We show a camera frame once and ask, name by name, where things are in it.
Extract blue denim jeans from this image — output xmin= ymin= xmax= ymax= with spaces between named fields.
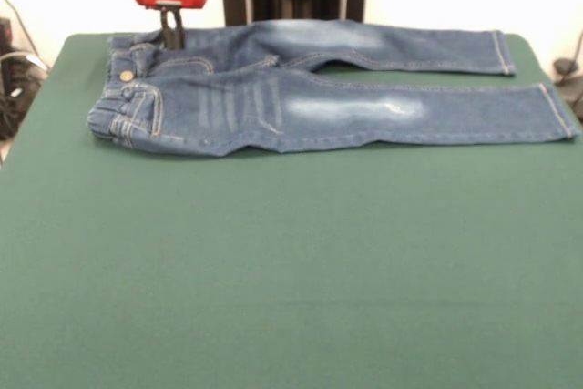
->
xmin=86 ymin=18 xmax=582 ymax=159

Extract black stand base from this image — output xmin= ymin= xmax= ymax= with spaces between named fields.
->
xmin=552 ymin=57 xmax=583 ymax=119
xmin=0 ymin=17 xmax=50 ymax=140

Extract dark green table cloth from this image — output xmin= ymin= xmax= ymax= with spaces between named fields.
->
xmin=0 ymin=32 xmax=583 ymax=389

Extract thin grey cable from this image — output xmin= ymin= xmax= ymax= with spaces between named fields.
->
xmin=0 ymin=0 xmax=38 ymax=56

